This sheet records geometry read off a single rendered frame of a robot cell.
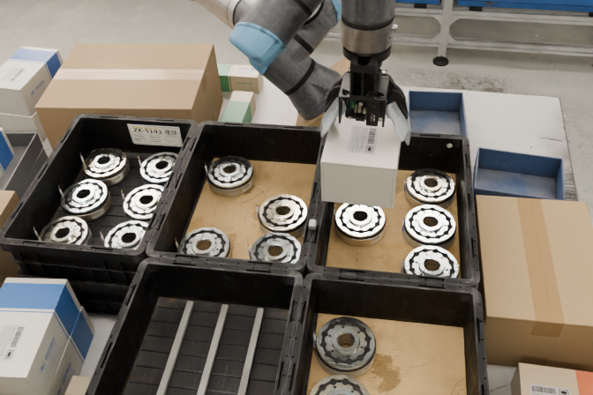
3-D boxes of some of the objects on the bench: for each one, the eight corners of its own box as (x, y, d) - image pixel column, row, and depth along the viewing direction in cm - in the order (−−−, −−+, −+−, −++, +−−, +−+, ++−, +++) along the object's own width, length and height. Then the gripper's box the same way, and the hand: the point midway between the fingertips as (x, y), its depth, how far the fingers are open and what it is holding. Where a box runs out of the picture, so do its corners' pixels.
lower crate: (103, 182, 160) (90, 148, 152) (213, 190, 156) (206, 155, 148) (33, 311, 132) (13, 278, 124) (167, 325, 128) (154, 292, 119)
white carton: (41, 97, 190) (31, 72, 184) (76, 100, 188) (67, 76, 182) (5, 137, 176) (-7, 113, 170) (43, 142, 174) (32, 117, 168)
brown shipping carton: (465, 243, 140) (476, 194, 129) (566, 251, 137) (586, 201, 126) (473, 362, 118) (486, 316, 107) (593, 375, 115) (619, 328, 104)
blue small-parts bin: (469, 208, 147) (474, 188, 142) (474, 167, 158) (477, 146, 153) (558, 222, 143) (565, 201, 138) (556, 178, 153) (563, 158, 148)
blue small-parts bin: (406, 109, 176) (408, 90, 171) (460, 112, 174) (462, 92, 170) (406, 156, 162) (408, 136, 157) (464, 159, 160) (468, 138, 155)
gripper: (295, 58, 88) (301, 160, 102) (432, 67, 85) (420, 172, 98) (306, 27, 94) (311, 127, 108) (435, 34, 91) (423, 137, 104)
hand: (364, 137), depth 105 cm, fingers closed on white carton, 13 cm apart
